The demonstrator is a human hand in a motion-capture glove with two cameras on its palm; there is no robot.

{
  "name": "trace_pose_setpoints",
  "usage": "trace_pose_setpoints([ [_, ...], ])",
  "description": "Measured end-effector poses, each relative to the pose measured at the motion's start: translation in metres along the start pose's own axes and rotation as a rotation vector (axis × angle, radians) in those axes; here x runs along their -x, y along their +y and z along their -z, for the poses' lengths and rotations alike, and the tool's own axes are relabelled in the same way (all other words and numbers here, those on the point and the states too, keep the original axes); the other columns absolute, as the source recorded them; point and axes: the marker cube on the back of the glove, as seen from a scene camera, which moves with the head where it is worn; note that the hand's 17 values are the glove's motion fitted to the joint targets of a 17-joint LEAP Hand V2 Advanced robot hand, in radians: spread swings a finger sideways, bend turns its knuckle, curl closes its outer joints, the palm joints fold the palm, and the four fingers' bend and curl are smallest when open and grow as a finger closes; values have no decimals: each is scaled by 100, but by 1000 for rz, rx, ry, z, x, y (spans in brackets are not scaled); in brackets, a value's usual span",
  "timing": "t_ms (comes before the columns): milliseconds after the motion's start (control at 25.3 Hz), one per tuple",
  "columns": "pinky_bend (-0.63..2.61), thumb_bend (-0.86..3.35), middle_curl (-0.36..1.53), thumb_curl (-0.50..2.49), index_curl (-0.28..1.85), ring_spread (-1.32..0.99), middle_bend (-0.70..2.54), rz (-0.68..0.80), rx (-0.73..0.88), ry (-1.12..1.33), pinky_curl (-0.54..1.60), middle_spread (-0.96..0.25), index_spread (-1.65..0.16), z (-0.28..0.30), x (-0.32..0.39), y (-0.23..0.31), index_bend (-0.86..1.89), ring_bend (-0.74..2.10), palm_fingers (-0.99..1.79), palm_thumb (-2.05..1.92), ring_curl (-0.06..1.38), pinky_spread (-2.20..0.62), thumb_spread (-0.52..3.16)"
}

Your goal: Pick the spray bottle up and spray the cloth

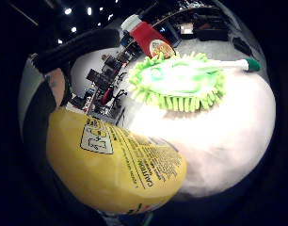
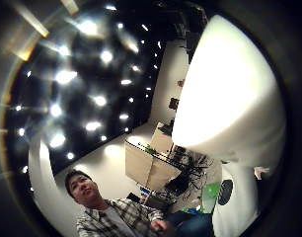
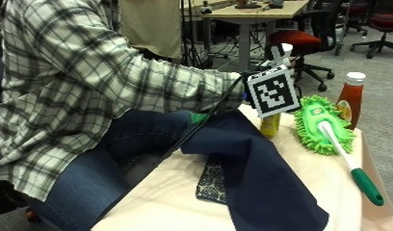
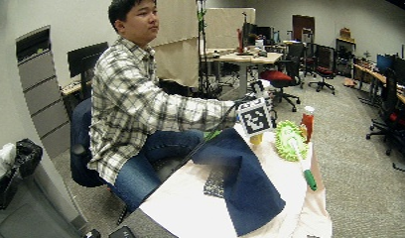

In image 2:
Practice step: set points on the dark wall picture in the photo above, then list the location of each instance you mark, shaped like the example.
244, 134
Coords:
173, 103

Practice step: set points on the white container with black oval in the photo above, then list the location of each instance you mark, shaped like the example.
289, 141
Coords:
236, 204

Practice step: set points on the beige partition panels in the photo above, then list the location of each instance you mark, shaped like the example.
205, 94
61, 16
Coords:
147, 164

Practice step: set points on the green sheet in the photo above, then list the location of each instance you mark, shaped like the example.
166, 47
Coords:
211, 196

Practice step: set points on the the person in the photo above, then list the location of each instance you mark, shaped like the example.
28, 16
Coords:
101, 214

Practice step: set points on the large white bowl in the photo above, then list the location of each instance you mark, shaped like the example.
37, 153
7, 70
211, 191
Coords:
223, 98

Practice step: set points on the group of ceiling lights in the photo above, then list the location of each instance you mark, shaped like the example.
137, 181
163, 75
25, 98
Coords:
65, 76

